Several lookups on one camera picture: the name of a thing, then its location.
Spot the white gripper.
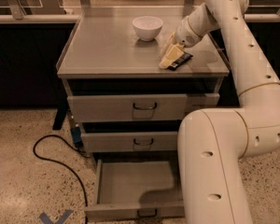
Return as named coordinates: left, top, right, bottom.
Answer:
left=159, top=16, right=203, bottom=69

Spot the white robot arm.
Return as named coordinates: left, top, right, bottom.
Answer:
left=160, top=0, right=280, bottom=224

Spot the grey metal drawer cabinet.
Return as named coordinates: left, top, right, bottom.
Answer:
left=55, top=6, right=232, bottom=179

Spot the grey top drawer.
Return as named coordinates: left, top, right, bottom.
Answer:
left=67, top=93, right=219, bottom=122

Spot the grey middle drawer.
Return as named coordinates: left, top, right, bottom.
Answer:
left=81, top=132, right=177, bottom=153

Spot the grey open bottom drawer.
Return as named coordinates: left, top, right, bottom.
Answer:
left=85, top=156, right=184, bottom=221

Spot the white ceramic bowl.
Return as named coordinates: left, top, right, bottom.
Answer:
left=133, top=16, right=163, bottom=41

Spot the blue power adapter box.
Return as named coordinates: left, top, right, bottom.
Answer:
left=70, top=126, right=83, bottom=148

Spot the dark counter with light top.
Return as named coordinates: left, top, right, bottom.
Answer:
left=0, top=22, right=280, bottom=108

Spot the black left floor cable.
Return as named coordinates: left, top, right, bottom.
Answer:
left=33, top=134, right=91, bottom=224

